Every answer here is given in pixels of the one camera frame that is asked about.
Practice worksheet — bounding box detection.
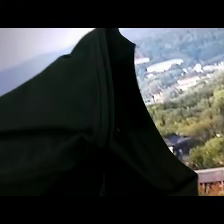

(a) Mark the olive green garment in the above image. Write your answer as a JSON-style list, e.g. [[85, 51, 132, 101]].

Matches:
[[0, 28, 200, 197]]

